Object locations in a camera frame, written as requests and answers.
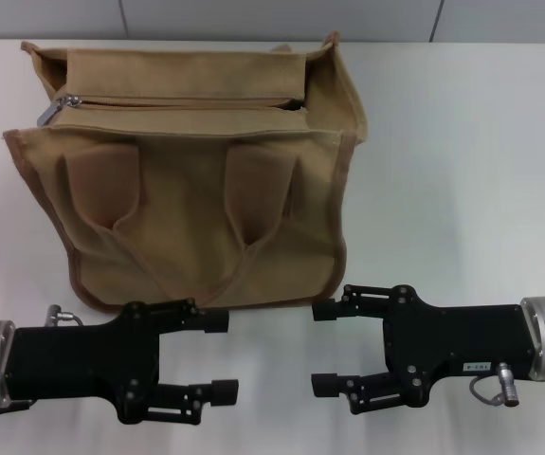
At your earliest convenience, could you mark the right grey cable with plug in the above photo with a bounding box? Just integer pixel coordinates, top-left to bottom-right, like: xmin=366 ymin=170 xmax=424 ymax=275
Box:
xmin=470 ymin=361 xmax=522 ymax=408

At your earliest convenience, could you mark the khaki canvas food bag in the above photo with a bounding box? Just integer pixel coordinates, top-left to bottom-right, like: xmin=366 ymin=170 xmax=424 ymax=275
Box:
xmin=0 ymin=30 xmax=371 ymax=317

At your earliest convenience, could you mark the silver metal zipper pull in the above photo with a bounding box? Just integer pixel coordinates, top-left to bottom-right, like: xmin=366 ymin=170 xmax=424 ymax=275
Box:
xmin=38 ymin=93 xmax=84 ymax=128

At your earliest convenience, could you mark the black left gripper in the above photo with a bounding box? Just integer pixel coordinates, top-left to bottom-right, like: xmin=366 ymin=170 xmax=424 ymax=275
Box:
xmin=4 ymin=297 xmax=232 ymax=424

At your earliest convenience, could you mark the grey cable with plug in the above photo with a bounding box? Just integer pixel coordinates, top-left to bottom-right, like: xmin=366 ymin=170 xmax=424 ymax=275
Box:
xmin=470 ymin=361 xmax=522 ymax=408
xmin=45 ymin=304 xmax=86 ymax=329

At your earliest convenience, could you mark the left grey cable with plug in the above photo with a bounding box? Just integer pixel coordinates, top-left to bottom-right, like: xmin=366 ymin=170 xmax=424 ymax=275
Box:
xmin=45 ymin=304 xmax=86 ymax=329

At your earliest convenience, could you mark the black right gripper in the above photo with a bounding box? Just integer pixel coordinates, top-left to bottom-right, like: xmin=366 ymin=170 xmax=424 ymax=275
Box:
xmin=310 ymin=282 xmax=537 ymax=418

